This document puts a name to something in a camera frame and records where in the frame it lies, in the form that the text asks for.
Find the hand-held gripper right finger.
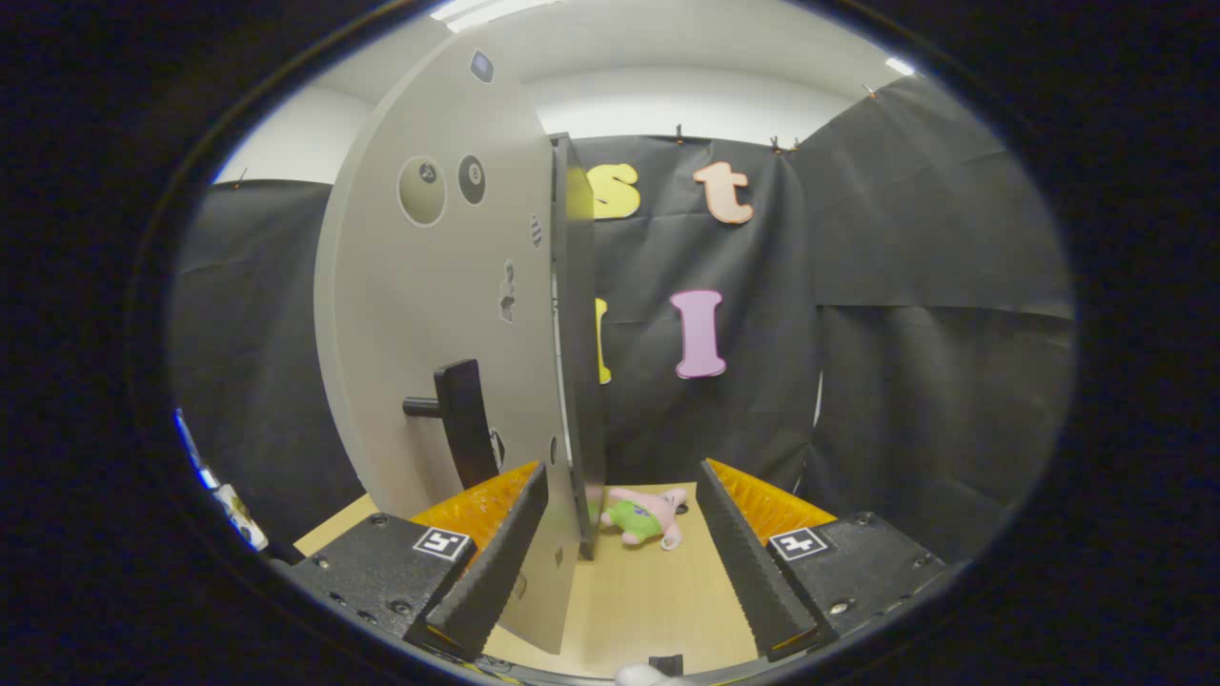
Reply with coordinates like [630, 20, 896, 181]
[696, 458, 952, 663]

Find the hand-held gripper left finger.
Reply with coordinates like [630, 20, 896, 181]
[286, 461, 552, 663]

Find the grey shoe cabinet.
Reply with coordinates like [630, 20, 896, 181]
[551, 133, 608, 561]

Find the black door handle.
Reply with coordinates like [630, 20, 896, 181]
[402, 359, 501, 492]

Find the grey shoe cabinet door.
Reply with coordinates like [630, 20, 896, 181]
[315, 33, 584, 656]

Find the pink and green plush toy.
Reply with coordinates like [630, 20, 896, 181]
[602, 487, 689, 552]

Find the blue and white object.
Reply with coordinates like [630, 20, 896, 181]
[174, 410, 271, 554]

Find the black backdrop cloth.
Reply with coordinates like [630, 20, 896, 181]
[172, 74, 1076, 563]

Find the long ceiling light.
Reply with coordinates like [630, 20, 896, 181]
[429, 0, 563, 31]

